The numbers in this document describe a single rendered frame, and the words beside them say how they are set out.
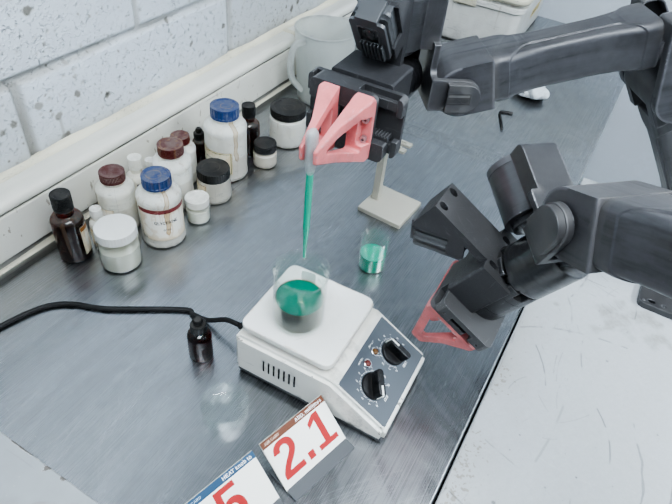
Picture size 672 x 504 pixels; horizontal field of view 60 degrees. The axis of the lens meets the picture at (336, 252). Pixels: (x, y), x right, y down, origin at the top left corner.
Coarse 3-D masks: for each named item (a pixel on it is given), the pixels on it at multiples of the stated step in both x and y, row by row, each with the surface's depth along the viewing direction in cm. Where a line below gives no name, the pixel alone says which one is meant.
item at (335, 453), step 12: (288, 420) 63; (336, 444) 65; (348, 444) 65; (324, 456) 64; (336, 456) 64; (276, 468) 61; (312, 468) 63; (324, 468) 63; (276, 480) 62; (300, 480) 62; (312, 480) 62; (288, 492) 61; (300, 492) 61
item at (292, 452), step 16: (320, 416) 65; (288, 432) 62; (304, 432) 63; (320, 432) 64; (336, 432) 65; (272, 448) 61; (288, 448) 62; (304, 448) 63; (320, 448) 64; (288, 464) 62; (304, 464) 62; (288, 480) 61
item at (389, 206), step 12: (408, 144) 90; (384, 156) 92; (384, 168) 94; (372, 192) 98; (384, 192) 100; (396, 192) 100; (360, 204) 97; (372, 204) 97; (384, 204) 98; (396, 204) 98; (408, 204) 98; (420, 204) 99; (372, 216) 96; (384, 216) 95; (396, 216) 96; (408, 216) 96
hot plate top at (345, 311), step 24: (336, 288) 71; (264, 312) 68; (336, 312) 69; (360, 312) 69; (264, 336) 65; (288, 336) 65; (312, 336) 66; (336, 336) 66; (312, 360) 63; (336, 360) 64
